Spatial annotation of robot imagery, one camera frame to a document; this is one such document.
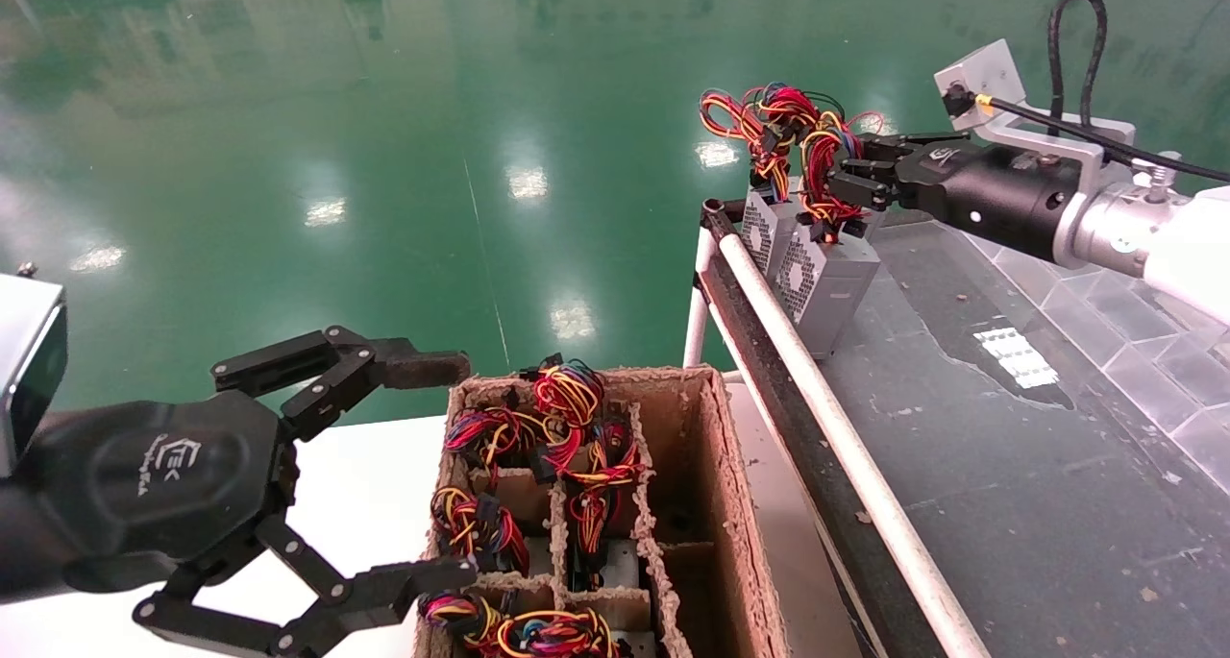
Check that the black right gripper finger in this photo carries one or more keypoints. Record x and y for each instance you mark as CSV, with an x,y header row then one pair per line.
x,y
894,147
865,185

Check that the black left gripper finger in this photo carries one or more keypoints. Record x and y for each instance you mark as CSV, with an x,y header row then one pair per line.
x,y
394,586
384,368

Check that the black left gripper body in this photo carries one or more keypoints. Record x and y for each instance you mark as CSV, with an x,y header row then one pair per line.
x,y
163,475

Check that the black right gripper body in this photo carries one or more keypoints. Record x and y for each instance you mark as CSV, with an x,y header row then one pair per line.
x,y
990,197

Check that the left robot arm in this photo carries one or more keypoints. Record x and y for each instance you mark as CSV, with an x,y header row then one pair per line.
x,y
19,552

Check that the clear acrylic divider organizer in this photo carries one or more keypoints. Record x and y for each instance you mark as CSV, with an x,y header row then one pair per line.
x,y
1134,351

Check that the brown cardboard divider box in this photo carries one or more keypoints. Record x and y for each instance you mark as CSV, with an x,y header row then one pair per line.
x,y
716,504

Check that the silver camera mount bracket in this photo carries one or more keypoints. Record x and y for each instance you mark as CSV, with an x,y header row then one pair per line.
x,y
1086,154

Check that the right wrist camera silver box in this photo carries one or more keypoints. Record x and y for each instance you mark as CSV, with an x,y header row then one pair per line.
x,y
980,77

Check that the wrist camera silver box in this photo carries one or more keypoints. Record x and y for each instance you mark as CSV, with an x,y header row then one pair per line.
x,y
980,77
24,370

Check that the white pipe cart frame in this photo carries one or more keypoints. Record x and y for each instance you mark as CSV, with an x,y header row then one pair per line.
x,y
769,298

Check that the left wrist camera silver box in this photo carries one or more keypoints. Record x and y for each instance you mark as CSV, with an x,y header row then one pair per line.
x,y
24,370

